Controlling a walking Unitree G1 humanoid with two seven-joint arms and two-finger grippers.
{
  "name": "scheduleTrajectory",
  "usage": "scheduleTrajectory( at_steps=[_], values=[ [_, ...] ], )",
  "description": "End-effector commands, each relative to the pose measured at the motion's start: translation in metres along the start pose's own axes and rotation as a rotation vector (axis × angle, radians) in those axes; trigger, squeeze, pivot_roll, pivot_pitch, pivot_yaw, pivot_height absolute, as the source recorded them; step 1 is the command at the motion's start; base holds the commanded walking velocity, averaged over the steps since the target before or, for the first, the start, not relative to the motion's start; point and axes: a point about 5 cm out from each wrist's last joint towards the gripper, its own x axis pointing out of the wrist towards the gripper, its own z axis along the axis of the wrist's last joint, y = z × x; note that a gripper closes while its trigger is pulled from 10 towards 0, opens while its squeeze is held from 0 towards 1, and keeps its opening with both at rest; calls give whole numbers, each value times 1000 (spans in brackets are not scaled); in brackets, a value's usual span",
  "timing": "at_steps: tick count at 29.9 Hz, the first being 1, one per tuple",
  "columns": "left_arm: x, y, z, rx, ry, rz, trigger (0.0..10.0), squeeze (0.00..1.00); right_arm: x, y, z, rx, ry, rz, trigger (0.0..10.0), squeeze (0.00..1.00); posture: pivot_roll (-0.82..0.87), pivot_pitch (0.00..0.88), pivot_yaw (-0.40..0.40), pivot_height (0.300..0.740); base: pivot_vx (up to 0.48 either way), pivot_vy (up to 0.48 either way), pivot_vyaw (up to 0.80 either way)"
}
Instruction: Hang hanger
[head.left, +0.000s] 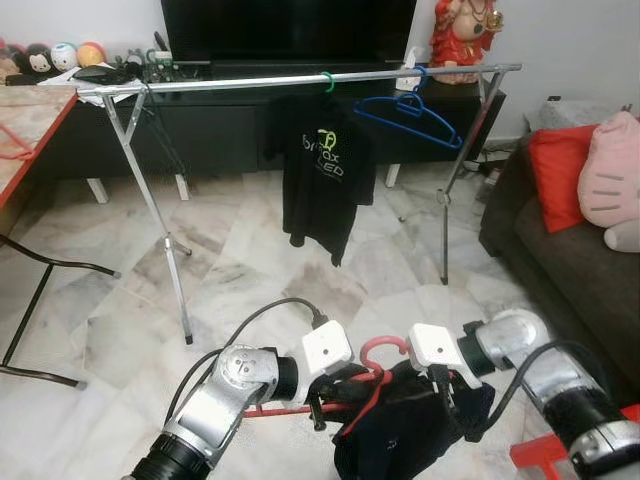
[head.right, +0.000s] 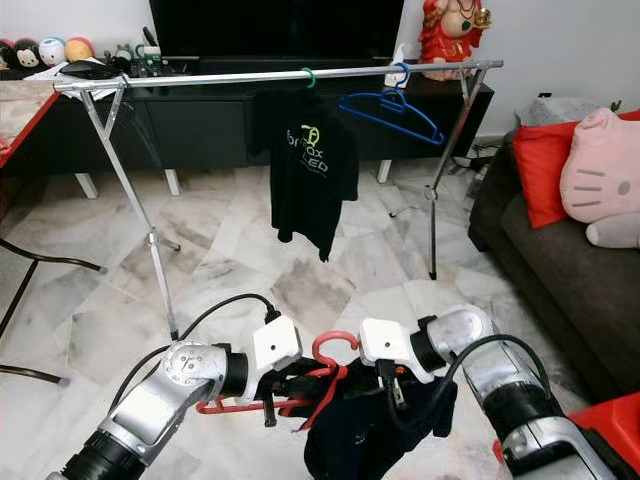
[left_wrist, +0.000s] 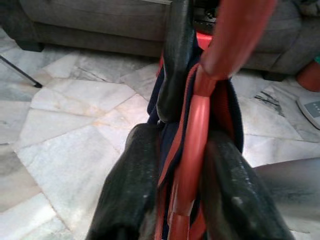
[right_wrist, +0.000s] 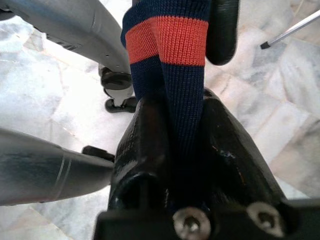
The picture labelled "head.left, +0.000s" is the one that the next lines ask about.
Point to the red plastic hanger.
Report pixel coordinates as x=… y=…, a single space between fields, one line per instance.
x=12 y=152
x=300 y=408

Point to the dark shirt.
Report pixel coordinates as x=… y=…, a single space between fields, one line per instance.
x=410 y=440

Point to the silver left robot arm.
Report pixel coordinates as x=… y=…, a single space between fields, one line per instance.
x=215 y=410

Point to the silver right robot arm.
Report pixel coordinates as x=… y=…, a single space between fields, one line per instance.
x=560 y=400

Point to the blue plastic hanger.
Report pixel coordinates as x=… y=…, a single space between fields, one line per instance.
x=420 y=122

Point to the green hanger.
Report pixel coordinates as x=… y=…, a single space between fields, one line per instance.
x=327 y=82

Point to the red plastic stool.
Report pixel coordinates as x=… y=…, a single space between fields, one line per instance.
x=560 y=455

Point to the dark grey sofa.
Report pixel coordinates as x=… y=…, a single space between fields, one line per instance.
x=560 y=280

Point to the black shirt green logo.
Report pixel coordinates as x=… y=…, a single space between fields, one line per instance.
x=325 y=170

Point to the red cushion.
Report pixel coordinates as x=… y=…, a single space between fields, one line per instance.
x=555 y=180

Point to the black TV cabinet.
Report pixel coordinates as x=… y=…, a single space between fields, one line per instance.
x=230 y=140

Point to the pink cat face cushion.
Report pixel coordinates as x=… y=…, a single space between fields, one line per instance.
x=612 y=170

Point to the silver clothes rack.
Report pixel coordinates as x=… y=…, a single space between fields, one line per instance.
x=250 y=81

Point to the red seated statue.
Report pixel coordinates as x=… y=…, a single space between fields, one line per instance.
x=465 y=40

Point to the black television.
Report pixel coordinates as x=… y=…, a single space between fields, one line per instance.
x=290 y=30

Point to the orange plush toy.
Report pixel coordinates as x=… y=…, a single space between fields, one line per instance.
x=90 y=52

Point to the white blue plush toy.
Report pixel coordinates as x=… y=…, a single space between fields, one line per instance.
x=63 y=55

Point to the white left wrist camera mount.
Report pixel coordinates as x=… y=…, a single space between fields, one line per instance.
x=327 y=350

